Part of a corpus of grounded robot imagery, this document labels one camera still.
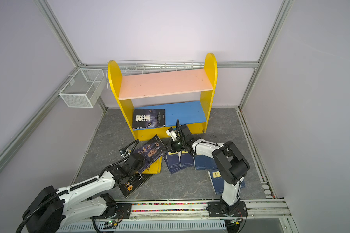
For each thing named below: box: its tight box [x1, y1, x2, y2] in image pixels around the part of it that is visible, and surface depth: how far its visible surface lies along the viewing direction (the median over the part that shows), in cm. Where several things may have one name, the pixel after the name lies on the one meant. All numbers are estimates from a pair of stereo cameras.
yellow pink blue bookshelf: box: [107, 52, 218, 141], surface depth 82 cm
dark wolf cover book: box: [132, 108, 166, 130], surface depth 95 cm
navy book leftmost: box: [163, 151, 182, 175], surface depth 91 cm
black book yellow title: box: [118, 171, 155, 199], surface depth 82 cm
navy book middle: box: [179, 150, 195, 169], surface depth 90 cm
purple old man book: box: [133, 134, 166, 175], surface depth 88 cm
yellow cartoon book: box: [141, 155, 163, 174], surface depth 86 cm
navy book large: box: [194, 154, 218, 170], surface depth 88 cm
